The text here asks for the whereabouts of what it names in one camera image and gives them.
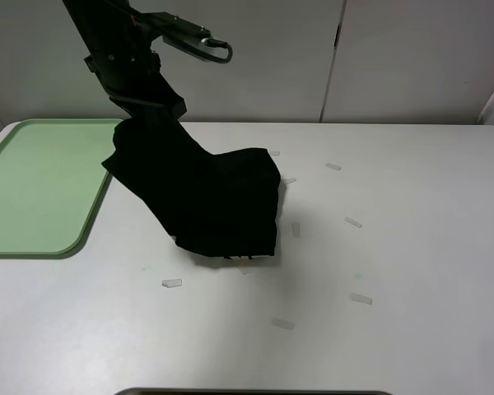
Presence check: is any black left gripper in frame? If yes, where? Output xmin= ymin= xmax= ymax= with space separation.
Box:
xmin=85 ymin=46 xmax=187 ymax=122

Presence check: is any black short sleeve t-shirt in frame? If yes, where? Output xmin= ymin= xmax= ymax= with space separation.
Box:
xmin=102 ymin=118 xmax=281 ymax=258

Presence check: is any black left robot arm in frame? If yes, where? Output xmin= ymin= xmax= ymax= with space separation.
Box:
xmin=63 ymin=1 xmax=186 ymax=119

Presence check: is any light green plastic tray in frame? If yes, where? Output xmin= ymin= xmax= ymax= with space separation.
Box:
xmin=0 ymin=119 xmax=119 ymax=258

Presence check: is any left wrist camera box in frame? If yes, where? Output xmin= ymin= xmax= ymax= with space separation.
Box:
xmin=140 ymin=12 xmax=213 ymax=62

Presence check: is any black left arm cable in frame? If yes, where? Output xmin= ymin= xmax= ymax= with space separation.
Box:
xmin=201 ymin=36 xmax=235 ymax=64

